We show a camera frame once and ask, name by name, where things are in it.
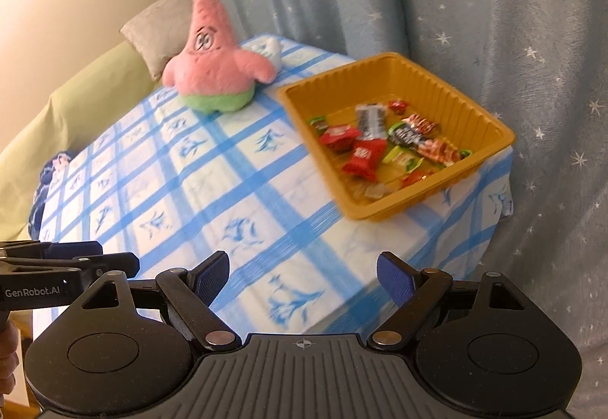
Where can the beige pillow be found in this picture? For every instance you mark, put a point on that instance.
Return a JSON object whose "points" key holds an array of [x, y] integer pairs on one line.
{"points": [[156, 29]]}

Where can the yellow green candy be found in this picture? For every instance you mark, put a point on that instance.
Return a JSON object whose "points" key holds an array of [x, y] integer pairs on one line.
{"points": [[399, 157]]}

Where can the green brown candy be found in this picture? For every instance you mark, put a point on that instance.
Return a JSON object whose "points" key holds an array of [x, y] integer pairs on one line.
{"points": [[317, 121]]}

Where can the blue checked tablecloth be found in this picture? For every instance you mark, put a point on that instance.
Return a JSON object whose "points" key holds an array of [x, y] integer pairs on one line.
{"points": [[190, 191]]}

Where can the pink starfish plush toy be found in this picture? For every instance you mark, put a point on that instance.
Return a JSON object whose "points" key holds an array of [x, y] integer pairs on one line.
{"points": [[213, 67]]}

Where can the small clear candy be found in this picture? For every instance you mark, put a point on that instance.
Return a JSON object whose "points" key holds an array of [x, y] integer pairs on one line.
{"points": [[373, 192]]}

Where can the red yellow snack packet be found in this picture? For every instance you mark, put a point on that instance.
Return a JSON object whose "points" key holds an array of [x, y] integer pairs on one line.
{"points": [[414, 179]]}

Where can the golden plastic tray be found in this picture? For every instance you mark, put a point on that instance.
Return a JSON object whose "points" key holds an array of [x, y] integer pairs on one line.
{"points": [[446, 91]]}

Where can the white soft object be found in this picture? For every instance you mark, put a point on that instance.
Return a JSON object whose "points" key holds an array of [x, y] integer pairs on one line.
{"points": [[268, 50]]}

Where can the person's left hand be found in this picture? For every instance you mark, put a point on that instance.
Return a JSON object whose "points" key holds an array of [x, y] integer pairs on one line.
{"points": [[6, 362]]}

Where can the small red candy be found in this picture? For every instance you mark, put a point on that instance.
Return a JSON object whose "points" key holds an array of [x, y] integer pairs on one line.
{"points": [[397, 106]]}

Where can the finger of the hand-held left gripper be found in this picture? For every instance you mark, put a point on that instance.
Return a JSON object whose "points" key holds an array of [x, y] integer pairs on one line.
{"points": [[71, 249], [118, 264]]}

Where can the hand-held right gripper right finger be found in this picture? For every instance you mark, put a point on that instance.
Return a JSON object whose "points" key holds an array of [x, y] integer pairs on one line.
{"points": [[394, 279]]}

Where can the green sofa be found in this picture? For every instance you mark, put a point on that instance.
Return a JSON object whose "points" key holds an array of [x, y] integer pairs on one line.
{"points": [[71, 115]]}

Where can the dark red candy packet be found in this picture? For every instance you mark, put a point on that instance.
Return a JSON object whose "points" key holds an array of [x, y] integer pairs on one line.
{"points": [[420, 123]]}

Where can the large red snack packet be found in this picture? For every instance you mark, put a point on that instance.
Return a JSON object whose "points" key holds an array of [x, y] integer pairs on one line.
{"points": [[363, 156]]}

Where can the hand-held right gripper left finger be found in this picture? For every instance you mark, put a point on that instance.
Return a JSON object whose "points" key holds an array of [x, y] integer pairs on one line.
{"points": [[213, 279]]}

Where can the dark blue printed cloth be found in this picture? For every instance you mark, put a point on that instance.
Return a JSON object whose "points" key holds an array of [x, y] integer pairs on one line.
{"points": [[45, 181]]}

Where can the long green snack bar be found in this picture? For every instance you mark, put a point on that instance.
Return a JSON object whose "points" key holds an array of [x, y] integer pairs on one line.
{"points": [[437, 149]]}

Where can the clear black sesame packet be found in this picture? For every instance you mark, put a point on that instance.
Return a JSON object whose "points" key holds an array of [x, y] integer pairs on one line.
{"points": [[370, 118]]}

